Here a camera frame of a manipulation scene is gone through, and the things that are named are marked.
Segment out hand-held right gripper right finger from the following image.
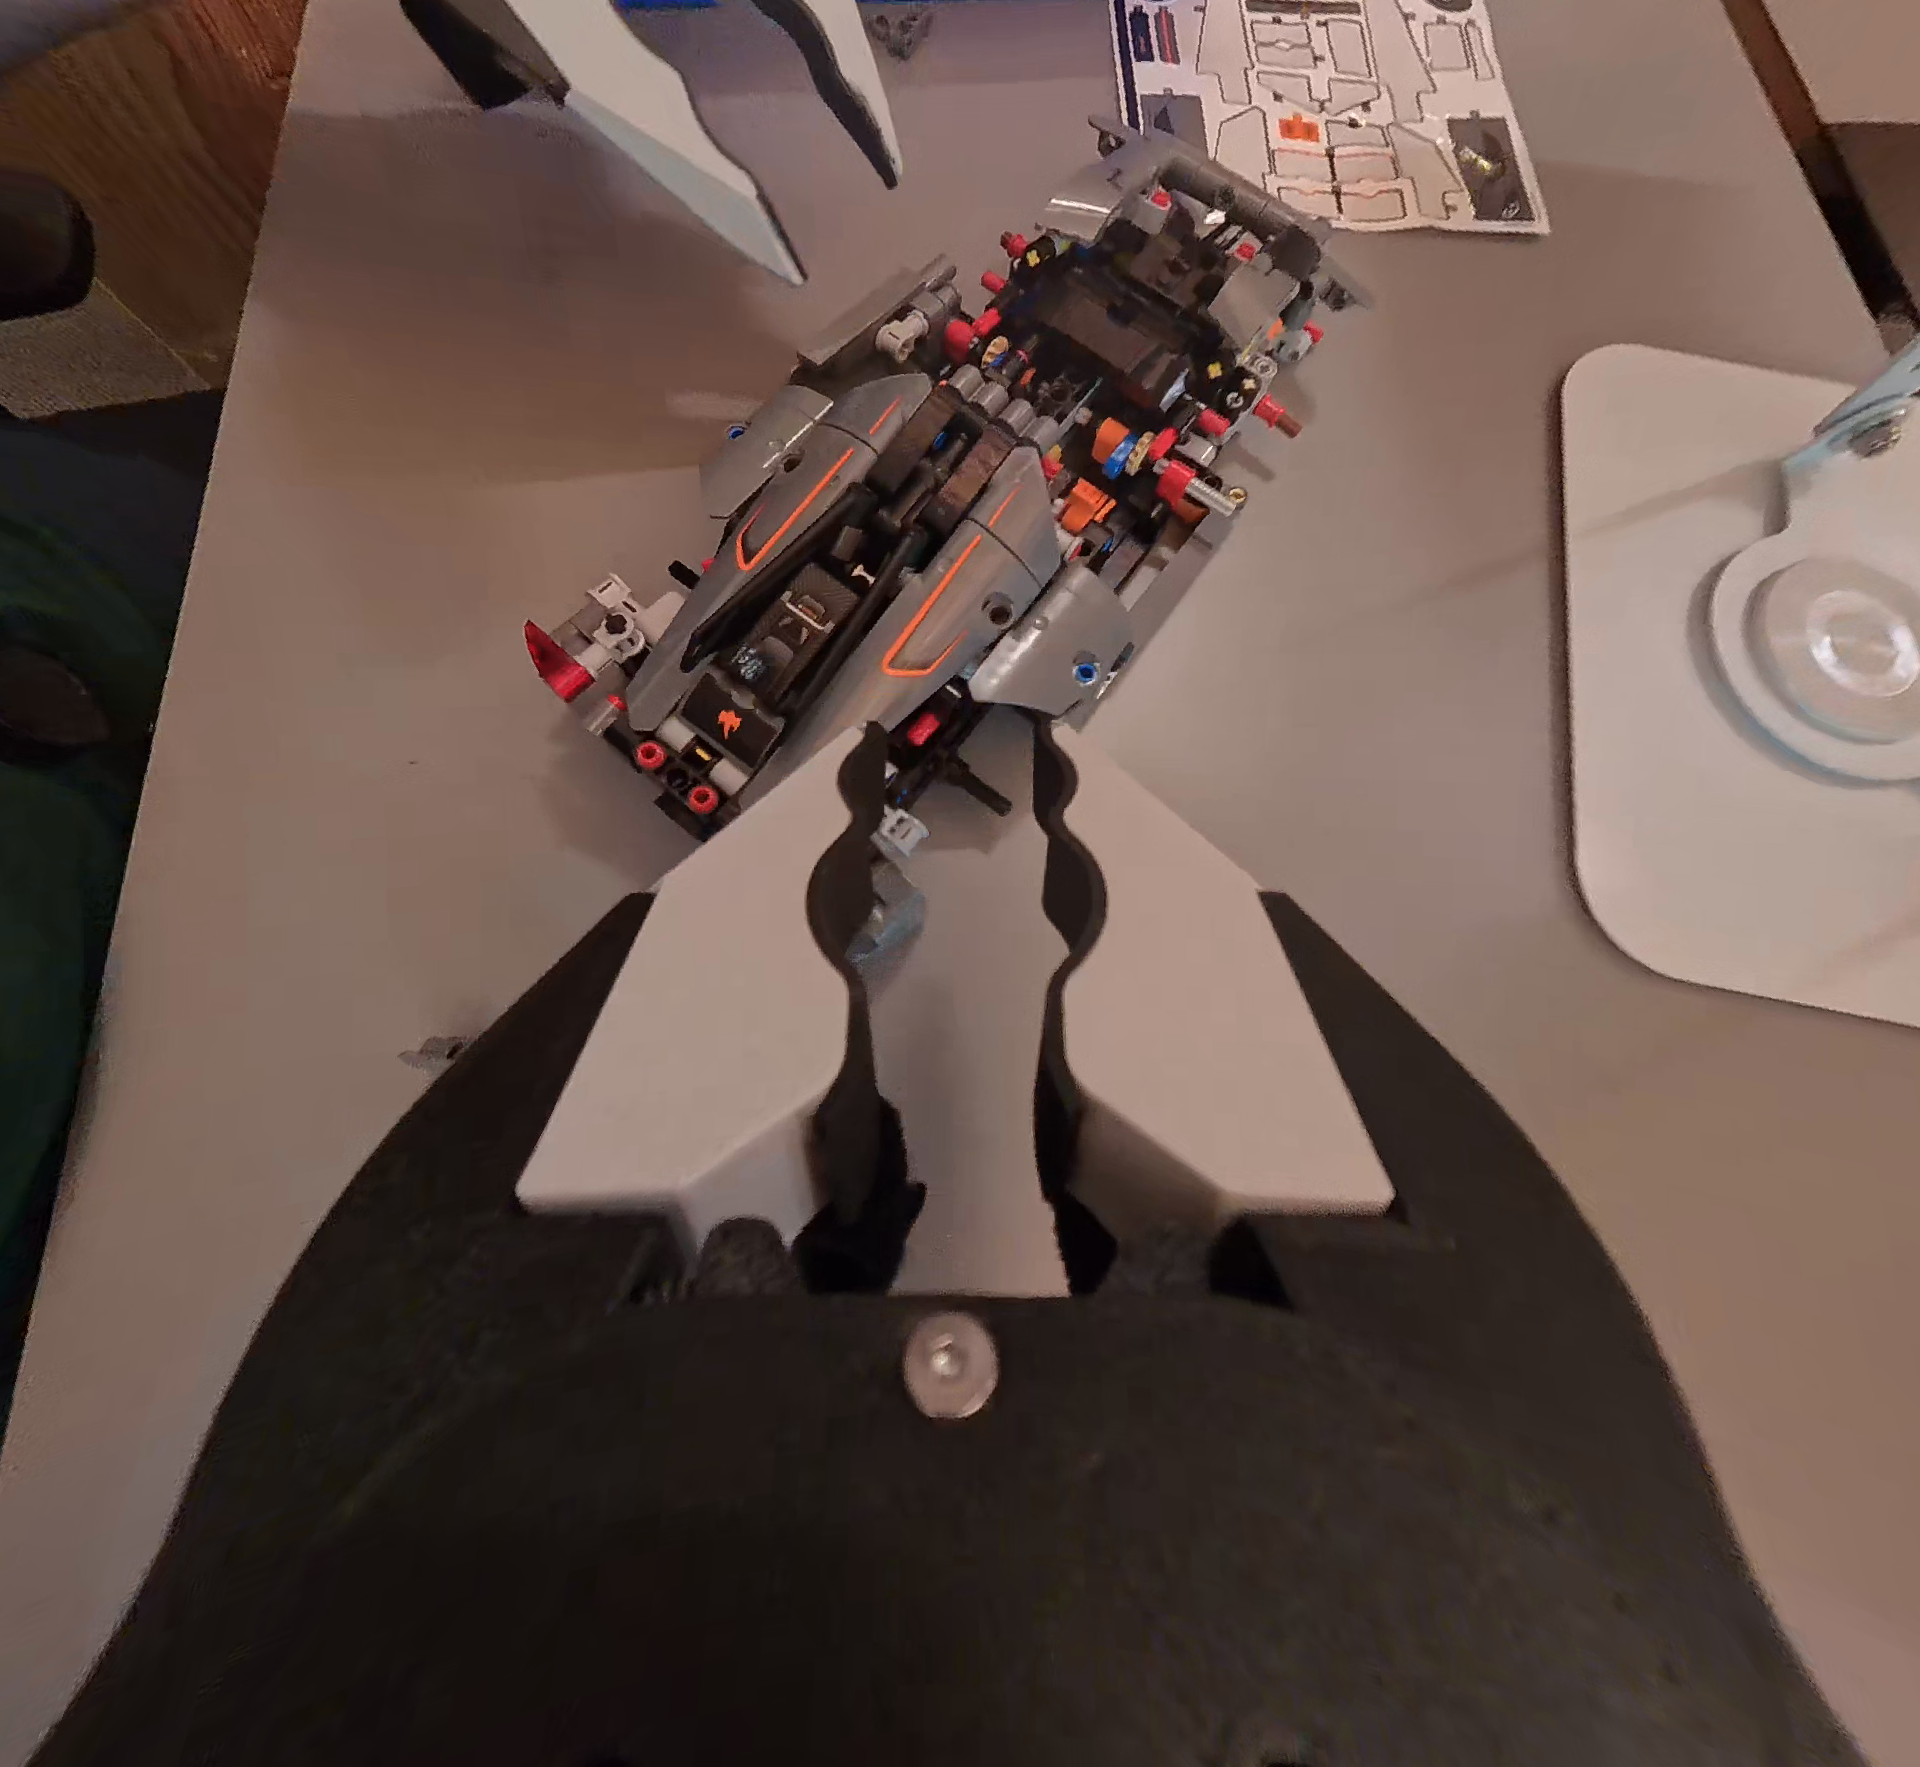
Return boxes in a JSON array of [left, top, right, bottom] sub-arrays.
[[1025, 714, 1396, 1297]]

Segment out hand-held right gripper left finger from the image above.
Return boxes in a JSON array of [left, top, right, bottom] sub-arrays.
[[512, 725, 924, 1297]]

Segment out grey black lego car model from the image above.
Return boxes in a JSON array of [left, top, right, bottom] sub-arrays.
[[522, 116, 1375, 855]]

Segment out lego sticker sheet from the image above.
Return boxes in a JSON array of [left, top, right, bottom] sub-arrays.
[[1110, 0, 1550, 236]]

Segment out dark chair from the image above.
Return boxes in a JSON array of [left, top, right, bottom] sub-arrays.
[[0, 168, 95, 318]]

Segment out white stand with metal arms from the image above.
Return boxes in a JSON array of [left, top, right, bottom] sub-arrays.
[[1557, 333, 1920, 1028]]

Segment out person's green shirt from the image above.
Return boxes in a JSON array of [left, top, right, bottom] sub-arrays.
[[0, 417, 204, 1363]]

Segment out grey desk cable flap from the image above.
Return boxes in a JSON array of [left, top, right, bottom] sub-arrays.
[[1694, 0, 1920, 351]]

